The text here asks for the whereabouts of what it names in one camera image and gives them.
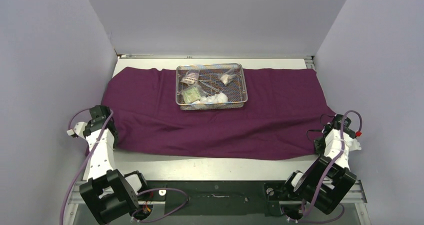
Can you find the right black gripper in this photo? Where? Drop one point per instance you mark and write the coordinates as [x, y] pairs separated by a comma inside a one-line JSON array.
[[317, 143]]

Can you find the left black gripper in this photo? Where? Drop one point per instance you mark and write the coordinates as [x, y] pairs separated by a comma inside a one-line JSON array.
[[115, 140]]

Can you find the purple cloth wrap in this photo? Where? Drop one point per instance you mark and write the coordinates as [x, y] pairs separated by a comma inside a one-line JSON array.
[[274, 124]]

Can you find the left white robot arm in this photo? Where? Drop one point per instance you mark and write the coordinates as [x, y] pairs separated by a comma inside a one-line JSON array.
[[107, 193]]

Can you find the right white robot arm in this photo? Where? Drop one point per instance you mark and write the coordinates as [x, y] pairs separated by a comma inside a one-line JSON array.
[[329, 178]]

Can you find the metal surgical scissors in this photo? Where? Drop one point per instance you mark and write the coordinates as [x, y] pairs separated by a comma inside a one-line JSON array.
[[208, 88]]

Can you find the green packet in bag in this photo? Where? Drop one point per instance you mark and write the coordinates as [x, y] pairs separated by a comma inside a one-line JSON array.
[[192, 94]]

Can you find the pink packet in bag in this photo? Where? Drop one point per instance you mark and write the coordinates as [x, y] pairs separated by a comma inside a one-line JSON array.
[[191, 77]]

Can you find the white cotton balls bag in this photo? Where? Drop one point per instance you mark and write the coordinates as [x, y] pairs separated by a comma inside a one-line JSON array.
[[218, 98]]

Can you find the white gauze bag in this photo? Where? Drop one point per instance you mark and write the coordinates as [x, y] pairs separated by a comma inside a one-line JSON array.
[[228, 76]]

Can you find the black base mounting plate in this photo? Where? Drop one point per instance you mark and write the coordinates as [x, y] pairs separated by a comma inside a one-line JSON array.
[[222, 198]]

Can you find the aluminium frame rail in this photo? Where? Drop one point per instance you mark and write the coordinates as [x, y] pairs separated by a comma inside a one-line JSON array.
[[355, 195]]

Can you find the wire mesh instrument tray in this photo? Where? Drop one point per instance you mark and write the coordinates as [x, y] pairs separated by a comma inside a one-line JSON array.
[[236, 91]]

